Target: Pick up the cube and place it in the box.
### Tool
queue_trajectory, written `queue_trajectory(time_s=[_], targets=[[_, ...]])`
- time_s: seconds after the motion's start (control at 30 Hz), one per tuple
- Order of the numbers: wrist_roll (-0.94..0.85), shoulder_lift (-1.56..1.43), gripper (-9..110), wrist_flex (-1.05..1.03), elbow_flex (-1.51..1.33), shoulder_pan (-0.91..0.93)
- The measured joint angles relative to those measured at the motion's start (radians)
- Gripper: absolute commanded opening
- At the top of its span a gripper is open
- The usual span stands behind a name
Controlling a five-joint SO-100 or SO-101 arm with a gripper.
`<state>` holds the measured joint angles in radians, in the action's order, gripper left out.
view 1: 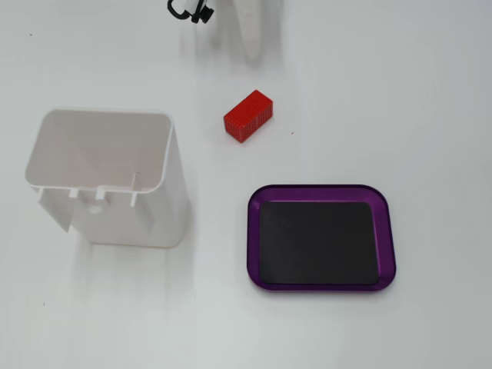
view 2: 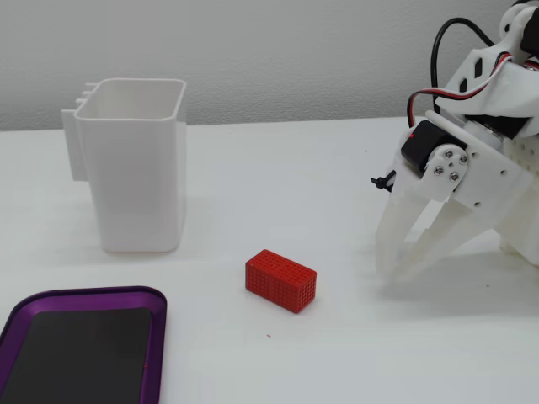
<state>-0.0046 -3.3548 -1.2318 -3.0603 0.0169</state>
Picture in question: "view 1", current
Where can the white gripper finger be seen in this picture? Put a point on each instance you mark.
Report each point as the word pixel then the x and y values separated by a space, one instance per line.
pixel 250 27

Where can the black clamp knob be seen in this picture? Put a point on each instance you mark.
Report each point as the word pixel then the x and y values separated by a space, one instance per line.
pixel 203 15

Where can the white plastic box container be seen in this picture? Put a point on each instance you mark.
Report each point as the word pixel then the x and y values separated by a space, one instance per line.
pixel 127 225

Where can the red textured cube block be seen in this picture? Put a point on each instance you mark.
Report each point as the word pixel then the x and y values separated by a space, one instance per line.
pixel 248 115

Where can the purple metal tray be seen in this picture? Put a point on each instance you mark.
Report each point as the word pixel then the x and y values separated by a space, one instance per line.
pixel 319 192

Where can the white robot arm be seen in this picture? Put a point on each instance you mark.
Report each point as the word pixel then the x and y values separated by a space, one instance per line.
pixel 191 3

